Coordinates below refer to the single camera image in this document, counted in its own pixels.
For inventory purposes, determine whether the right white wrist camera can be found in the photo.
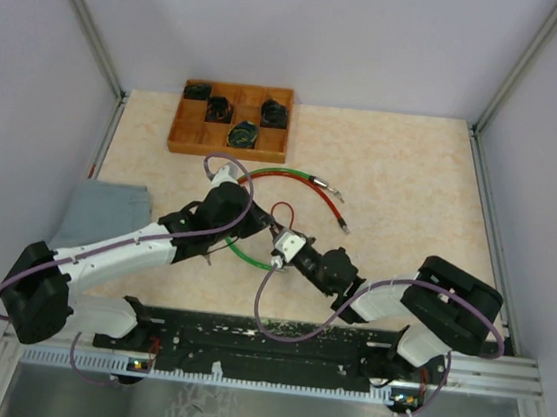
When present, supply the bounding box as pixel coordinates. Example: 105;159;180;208
269;226;308;273

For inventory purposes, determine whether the blue yellow rolled tie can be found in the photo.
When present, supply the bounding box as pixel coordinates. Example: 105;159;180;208
227;120;259;149

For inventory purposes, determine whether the black orange rolled tie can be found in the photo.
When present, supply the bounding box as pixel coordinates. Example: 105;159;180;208
205;96;234;124

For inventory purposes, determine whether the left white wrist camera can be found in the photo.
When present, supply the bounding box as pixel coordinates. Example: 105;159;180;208
211;163;239;188

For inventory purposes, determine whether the black dotted rolled tie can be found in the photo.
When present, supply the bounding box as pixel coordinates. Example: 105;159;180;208
260;99;289;130

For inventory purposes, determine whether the wooden compartment tray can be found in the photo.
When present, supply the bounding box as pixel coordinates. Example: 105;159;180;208
167;79;295;163

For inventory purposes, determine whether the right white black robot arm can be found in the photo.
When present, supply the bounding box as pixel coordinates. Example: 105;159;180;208
270;228;504;380

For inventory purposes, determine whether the green cable lock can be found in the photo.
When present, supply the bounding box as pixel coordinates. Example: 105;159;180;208
227;167;342;271

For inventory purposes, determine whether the thin red wire padlock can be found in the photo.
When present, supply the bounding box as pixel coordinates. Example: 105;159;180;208
269;201;295;237

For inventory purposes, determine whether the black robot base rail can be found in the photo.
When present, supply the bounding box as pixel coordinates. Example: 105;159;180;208
32;289;451;417

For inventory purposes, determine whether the folded blue jeans cloth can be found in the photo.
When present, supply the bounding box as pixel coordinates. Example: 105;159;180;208
47;179;152;249

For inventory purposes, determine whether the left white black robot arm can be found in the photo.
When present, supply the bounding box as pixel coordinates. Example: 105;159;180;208
0;182;273;350

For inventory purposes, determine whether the dark green rolled tie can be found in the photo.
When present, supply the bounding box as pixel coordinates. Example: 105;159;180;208
183;82;213;101

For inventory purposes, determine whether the red cable lock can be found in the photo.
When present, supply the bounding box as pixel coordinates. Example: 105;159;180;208
249;167;350;235

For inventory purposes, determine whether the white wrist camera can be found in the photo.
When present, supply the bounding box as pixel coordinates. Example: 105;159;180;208
211;163;239;188
269;226;308;273

